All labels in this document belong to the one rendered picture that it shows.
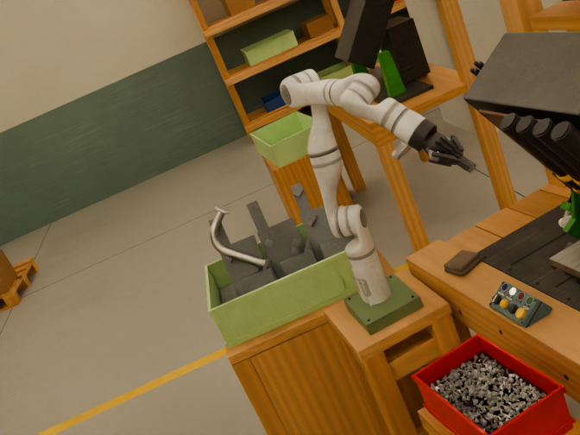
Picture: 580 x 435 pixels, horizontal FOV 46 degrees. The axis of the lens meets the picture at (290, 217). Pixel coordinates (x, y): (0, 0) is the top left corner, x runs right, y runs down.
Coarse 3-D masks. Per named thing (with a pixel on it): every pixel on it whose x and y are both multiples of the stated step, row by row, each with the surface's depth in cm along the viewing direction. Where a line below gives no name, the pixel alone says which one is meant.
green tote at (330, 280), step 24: (216, 264) 279; (312, 264) 242; (336, 264) 242; (216, 288) 275; (264, 288) 241; (288, 288) 243; (312, 288) 244; (336, 288) 246; (216, 312) 241; (240, 312) 243; (264, 312) 245; (288, 312) 246; (240, 336) 246
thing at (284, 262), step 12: (252, 204) 264; (252, 216) 265; (264, 228) 265; (276, 228) 265; (288, 228) 266; (264, 240) 266; (276, 240) 266; (288, 240) 266; (300, 240) 266; (276, 252) 266; (288, 252) 266; (300, 252) 266; (276, 264) 266; (288, 264) 261; (300, 264) 261; (276, 276) 267
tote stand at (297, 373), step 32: (320, 320) 243; (256, 352) 243; (288, 352) 245; (320, 352) 248; (384, 352) 252; (256, 384) 247; (288, 384) 250; (320, 384) 252; (352, 384) 254; (416, 384) 259; (288, 416) 254; (320, 416) 256; (352, 416) 259; (416, 416) 264
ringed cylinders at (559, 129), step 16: (512, 128) 129; (528, 128) 124; (544, 128) 120; (560, 128) 117; (528, 144) 131; (544, 144) 126; (560, 144) 117; (576, 144) 116; (544, 160) 134; (560, 160) 128; (576, 160) 123; (560, 176) 137; (576, 176) 131
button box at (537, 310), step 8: (504, 296) 185; (512, 296) 182; (528, 296) 177; (496, 304) 185; (520, 304) 178; (528, 304) 176; (536, 304) 174; (544, 304) 175; (504, 312) 182; (528, 312) 175; (536, 312) 175; (544, 312) 176; (520, 320) 176; (528, 320) 175; (536, 320) 176
